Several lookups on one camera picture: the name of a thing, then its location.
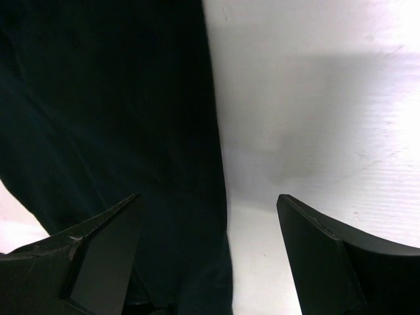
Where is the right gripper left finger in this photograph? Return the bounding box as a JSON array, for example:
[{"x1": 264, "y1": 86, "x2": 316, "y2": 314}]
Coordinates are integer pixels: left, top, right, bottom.
[{"x1": 1, "y1": 195, "x2": 142, "y2": 315}]

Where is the black t shirt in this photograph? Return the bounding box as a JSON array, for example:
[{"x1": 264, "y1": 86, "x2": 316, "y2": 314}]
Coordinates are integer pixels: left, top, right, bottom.
[{"x1": 1, "y1": 1, "x2": 233, "y2": 314}]

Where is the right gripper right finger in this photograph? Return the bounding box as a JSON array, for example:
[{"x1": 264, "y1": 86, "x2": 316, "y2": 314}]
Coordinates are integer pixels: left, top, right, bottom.
[{"x1": 276, "y1": 194, "x2": 419, "y2": 314}]

